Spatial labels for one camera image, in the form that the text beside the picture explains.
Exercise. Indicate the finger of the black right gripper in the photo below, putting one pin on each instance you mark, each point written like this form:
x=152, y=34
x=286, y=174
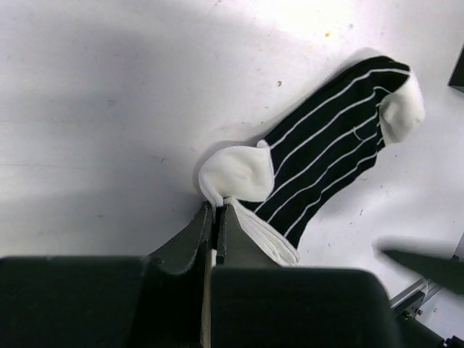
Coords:
x=447, y=273

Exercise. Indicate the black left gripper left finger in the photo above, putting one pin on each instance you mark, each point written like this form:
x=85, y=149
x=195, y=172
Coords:
x=111, y=301

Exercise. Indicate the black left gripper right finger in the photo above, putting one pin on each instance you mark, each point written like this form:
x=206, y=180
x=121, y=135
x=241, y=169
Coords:
x=257, y=303

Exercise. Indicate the black pinstriped sock white toe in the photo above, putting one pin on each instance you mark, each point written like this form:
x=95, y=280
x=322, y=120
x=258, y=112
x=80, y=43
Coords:
x=325, y=144

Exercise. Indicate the black compartment storage box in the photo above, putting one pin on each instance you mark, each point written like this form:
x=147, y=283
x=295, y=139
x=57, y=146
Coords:
x=456, y=80

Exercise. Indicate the aluminium frame rail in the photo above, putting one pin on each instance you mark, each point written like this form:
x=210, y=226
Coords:
x=410, y=301

